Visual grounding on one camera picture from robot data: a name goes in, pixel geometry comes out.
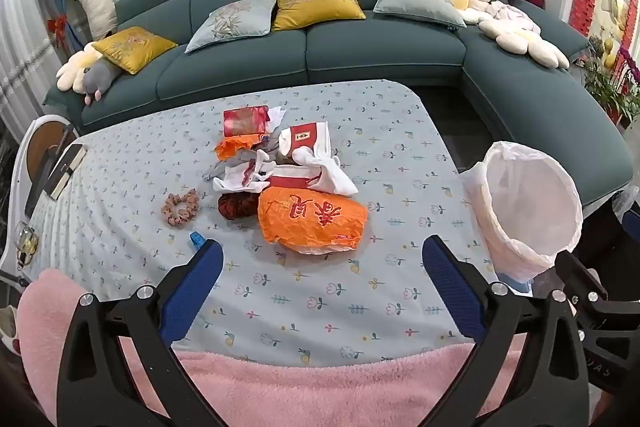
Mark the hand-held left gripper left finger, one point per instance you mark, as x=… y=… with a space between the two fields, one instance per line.
x=192 y=292

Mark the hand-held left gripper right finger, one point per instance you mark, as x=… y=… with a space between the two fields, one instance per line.
x=452 y=287

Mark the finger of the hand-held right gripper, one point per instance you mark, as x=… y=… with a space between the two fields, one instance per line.
x=582 y=277

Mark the white bag lined trash bin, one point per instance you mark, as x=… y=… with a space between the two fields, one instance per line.
x=525 y=207

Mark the orange plastic bag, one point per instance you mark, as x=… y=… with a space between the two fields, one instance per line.
x=310 y=222

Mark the blue clip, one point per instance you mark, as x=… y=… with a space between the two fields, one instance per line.
x=196 y=239

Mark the light blue paper piece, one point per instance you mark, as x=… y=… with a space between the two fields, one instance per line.
x=515 y=283

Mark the pink scrunchie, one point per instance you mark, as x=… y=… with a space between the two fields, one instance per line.
x=170 y=209

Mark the dark red scrunchie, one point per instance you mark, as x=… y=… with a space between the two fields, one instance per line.
x=237 y=207

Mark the floral light blue tablecloth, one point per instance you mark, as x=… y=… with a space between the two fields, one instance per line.
x=350 y=297

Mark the white tissue with red stains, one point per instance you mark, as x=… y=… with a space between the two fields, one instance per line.
x=240 y=177

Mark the small orange wrapper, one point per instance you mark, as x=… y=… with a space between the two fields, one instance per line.
x=232 y=147

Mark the pink fluffy blanket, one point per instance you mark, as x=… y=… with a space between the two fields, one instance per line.
x=310 y=387

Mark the white crumpled tissue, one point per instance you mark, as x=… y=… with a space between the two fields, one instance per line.
x=330 y=174

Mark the eyeglasses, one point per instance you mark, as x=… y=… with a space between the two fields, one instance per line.
x=25 y=239

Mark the black notebook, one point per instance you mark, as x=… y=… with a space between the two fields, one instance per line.
x=62 y=172

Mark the red foil packet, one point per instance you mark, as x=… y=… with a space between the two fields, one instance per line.
x=245 y=122

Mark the green potted plant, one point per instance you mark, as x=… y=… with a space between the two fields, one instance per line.
x=605 y=92

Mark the white red paper bag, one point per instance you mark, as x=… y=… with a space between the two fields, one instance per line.
x=305 y=139

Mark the small white tissue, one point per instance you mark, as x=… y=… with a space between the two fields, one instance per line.
x=277 y=116

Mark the purple orchid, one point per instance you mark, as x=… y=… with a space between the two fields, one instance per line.
x=632 y=69

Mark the white round chair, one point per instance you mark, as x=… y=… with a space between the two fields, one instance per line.
x=40 y=142

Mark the yellow gourd ornament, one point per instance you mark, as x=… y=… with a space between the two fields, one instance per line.
x=608 y=52

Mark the grey mouse plush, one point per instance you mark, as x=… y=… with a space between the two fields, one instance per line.
x=100 y=79

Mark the flat white flower cushion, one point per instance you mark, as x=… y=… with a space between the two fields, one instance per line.
x=525 y=39

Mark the teal sofa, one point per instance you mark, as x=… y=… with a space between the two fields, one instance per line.
x=380 y=52

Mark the yellow embroidered cushion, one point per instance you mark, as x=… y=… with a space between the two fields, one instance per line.
x=135 y=47
x=317 y=2

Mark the cream flower cushion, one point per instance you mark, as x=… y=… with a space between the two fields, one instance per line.
x=72 y=69

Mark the light blue embroidered cushion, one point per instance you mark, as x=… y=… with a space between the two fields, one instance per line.
x=417 y=2
x=232 y=24

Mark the pale pink folded cloth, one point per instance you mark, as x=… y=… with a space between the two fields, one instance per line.
x=507 y=14

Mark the white sheer curtain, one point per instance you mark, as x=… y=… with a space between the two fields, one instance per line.
x=25 y=57

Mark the red curtain tie bow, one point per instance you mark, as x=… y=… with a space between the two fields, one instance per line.
x=59 y=27

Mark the long white cow plush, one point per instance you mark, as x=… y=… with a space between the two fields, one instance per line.
x=95 y=7

